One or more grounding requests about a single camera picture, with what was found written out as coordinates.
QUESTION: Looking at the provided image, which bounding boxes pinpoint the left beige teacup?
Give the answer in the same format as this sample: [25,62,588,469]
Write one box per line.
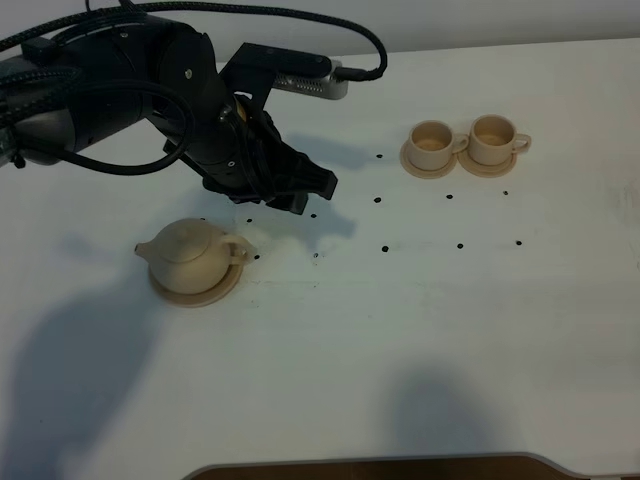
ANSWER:
[407,121,469,172]

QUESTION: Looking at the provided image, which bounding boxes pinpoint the beige cup saucer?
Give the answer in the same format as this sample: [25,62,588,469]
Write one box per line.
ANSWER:
[457,150,517,178]
[399,142,458,179]

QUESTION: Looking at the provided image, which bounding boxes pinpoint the right beige cup saucer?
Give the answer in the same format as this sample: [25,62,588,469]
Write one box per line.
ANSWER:
[457,150,517,178]

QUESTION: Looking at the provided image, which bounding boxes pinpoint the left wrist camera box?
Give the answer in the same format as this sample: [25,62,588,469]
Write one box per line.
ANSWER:
[220,43,348,109]

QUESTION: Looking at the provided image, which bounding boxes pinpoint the left beige cup saucer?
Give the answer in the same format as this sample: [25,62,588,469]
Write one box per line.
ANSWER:
[399,142,458,179]

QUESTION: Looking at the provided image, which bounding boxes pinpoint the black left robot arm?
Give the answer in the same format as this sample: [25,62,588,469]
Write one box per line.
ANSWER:
[1,13,337,214]

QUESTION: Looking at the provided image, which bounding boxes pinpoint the beige teacup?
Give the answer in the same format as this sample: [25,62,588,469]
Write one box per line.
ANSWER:
[407,121,469,172]
[468,115,532,166]

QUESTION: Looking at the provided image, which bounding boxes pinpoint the right beige teacup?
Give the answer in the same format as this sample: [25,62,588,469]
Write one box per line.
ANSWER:
[468,115,532,166]

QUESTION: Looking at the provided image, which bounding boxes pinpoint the beige teapot with lid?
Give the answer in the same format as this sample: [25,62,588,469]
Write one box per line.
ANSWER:
[134,218,255,295]

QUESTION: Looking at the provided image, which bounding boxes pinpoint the beige round teapot saucer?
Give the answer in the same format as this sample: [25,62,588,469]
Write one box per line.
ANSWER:
[147,265,244,308]

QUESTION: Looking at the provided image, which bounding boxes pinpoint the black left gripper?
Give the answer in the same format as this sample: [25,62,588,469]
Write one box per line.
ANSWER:
[180,92,337,215]

